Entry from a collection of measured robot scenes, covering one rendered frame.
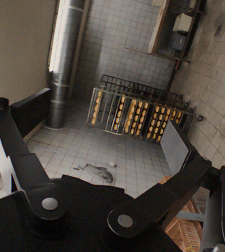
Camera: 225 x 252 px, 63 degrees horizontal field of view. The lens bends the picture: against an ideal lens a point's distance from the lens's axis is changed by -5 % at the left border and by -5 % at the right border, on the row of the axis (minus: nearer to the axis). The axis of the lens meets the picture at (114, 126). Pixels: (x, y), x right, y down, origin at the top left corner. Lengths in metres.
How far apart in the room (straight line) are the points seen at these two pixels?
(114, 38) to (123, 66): 0.74
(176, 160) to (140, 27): 5.10
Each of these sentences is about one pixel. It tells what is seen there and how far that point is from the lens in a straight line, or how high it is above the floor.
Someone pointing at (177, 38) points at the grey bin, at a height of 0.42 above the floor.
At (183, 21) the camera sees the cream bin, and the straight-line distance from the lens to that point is 4.71.
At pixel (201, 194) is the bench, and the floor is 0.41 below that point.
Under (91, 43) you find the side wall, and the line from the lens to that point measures 5.26.
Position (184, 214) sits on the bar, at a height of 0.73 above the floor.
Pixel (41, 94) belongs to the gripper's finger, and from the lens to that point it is 0.19.
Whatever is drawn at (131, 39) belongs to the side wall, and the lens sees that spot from 5.20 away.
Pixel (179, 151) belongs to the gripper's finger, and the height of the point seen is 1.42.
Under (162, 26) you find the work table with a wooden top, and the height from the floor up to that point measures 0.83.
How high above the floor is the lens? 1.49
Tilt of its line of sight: 3 degrees down
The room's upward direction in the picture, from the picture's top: 76 degrees counter-clockwise
